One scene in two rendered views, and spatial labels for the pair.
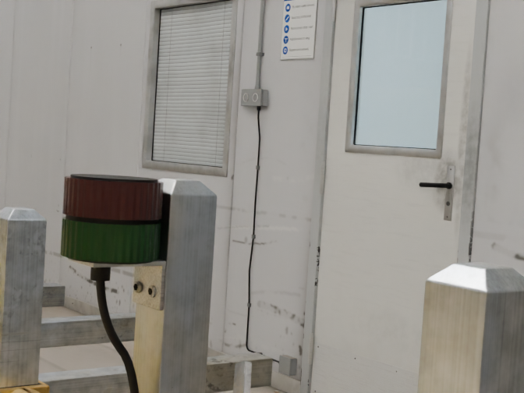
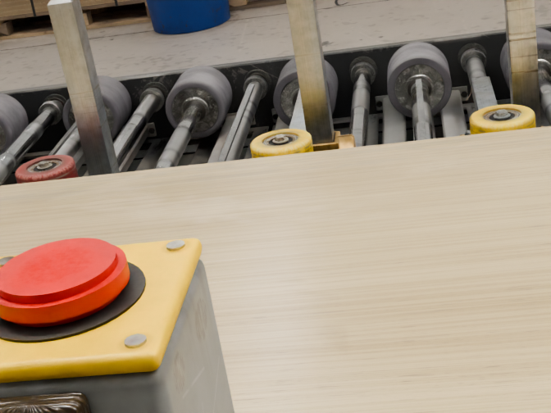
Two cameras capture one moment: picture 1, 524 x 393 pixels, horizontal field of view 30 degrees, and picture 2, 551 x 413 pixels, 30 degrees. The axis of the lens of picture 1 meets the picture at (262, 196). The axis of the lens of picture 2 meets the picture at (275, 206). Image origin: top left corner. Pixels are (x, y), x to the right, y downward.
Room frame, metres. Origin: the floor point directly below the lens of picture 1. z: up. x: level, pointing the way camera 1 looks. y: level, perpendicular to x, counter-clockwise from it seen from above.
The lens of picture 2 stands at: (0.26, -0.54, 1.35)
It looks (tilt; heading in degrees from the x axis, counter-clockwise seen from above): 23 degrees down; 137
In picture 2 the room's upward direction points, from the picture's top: 10 degrees counter-clockwise
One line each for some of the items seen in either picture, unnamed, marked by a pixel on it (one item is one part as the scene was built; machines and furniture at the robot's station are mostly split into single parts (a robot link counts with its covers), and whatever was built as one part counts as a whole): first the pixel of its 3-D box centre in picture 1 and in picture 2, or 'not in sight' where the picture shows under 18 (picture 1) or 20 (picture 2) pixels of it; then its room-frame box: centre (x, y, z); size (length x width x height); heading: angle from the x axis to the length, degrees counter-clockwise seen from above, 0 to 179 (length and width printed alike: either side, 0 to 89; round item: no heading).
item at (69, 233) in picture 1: (111, 238); not in sight; (0.60, 0.09, 1.12); 0.06 x 0.06 x 0.02
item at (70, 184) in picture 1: (113, 197); not in sight; (0.60, 0.09, 1.15); 0.06 x 0.06 x 0.02
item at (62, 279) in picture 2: not in sight; (62, 291); (0.02, -0.41, 1.22); 0.04 x 0.04 x 0.02
